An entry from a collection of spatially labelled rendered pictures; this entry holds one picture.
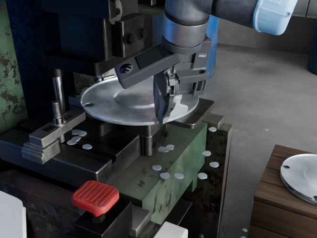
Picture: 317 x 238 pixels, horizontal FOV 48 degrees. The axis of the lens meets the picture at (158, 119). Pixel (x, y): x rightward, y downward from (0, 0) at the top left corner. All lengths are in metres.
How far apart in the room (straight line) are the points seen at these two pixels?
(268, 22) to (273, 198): 0.84
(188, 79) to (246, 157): 1.50
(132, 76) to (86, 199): 0.22
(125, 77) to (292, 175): 0.89
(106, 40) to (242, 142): 1.58
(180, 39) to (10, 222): 0.63
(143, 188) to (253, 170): 1.28
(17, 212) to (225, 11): 0.67
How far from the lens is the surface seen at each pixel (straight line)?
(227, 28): 4.27
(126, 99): 0.86
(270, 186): 1.33
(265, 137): 2.34
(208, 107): 0.84
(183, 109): 0.72
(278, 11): 0.53
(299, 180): 1.36
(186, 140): 0.96
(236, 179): 1.93
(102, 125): 0.86
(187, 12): 0.56
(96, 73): 0.80
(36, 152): 0.80
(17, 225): 0.96
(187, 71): 0.65
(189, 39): 0.59
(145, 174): 0.83
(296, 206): 1.28
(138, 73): 0.62
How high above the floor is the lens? 1.14
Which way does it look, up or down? 28 degrees down
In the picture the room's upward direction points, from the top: straight up
